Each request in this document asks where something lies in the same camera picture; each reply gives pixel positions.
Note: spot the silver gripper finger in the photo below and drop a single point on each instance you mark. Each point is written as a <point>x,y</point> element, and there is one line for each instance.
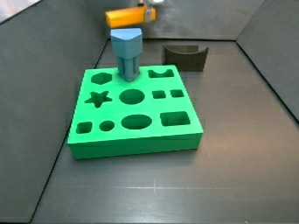
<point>149,6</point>

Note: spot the yellow rectangular block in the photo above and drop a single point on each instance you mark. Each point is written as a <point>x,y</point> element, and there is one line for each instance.
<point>126,17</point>

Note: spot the black curved fixture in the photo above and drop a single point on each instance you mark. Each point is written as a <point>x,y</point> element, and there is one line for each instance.
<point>187,57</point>

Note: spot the green foam shape board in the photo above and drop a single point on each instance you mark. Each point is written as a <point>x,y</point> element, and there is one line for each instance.
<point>126,118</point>

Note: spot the blue triangular peg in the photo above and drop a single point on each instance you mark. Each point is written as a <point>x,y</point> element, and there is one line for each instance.
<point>127,47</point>

